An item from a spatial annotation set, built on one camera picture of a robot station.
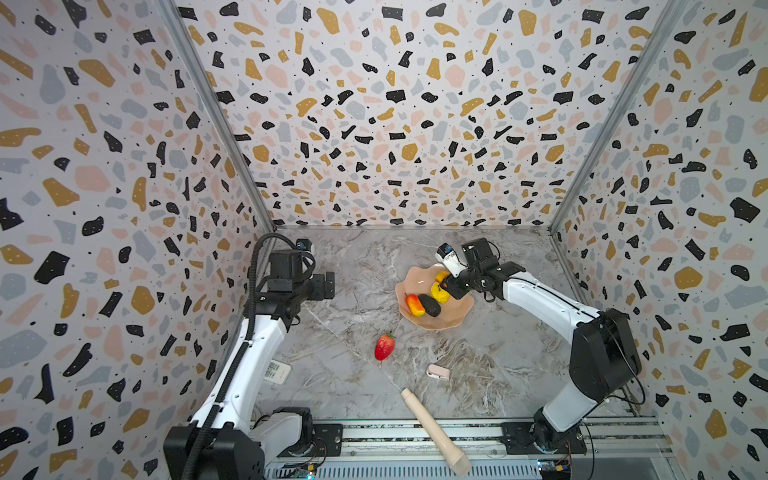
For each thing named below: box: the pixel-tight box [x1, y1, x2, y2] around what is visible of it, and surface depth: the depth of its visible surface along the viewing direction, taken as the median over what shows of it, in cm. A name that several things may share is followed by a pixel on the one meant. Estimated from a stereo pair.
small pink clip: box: [426, 364, 451, 379], surface depth 85 cm
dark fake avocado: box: [418, 294, 441, 317], surface depth 97 cm
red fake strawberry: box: [374, 332, 395, 362], surface depth 89 cm
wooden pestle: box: [401, 388, 472, 478], surface depth 74 cm
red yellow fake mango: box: [404, 293, 426, 317], surface depth 96 cm
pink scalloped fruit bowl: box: [395, 263, 474, 331], surface depth 97 cm
